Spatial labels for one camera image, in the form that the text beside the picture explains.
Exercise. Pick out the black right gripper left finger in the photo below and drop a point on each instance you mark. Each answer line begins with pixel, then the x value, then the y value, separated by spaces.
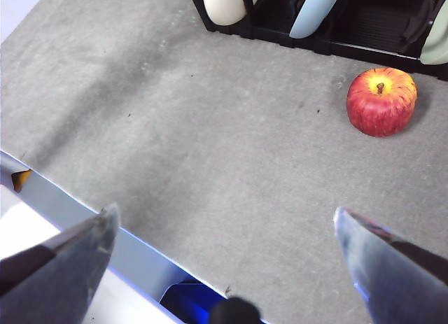
pixel 59 278

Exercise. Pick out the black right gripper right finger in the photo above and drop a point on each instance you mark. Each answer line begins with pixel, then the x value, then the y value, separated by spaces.
pixel 395 278

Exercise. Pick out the red apple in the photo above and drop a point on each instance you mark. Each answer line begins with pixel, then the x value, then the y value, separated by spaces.
pixel 381 103

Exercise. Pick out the pale yellow cream plate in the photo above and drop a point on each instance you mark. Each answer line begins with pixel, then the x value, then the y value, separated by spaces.
pixel 224 5

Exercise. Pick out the green plate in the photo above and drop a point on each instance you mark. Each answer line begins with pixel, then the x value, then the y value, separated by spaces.
pixel 437 40

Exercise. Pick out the black plate rack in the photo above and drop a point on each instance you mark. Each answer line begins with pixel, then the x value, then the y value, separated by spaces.
pixel 371 26

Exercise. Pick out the blue plate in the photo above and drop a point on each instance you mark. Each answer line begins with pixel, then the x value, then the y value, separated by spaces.
pixel 311 12

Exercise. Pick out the small orange object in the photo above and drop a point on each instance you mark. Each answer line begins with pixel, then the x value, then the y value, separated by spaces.
pixel 20 180

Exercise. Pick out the glossy blue object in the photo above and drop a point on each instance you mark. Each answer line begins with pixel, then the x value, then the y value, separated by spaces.
pixel 189 303

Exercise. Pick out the black rounded knob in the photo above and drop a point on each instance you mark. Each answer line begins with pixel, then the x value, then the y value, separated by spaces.
pixel 234 311

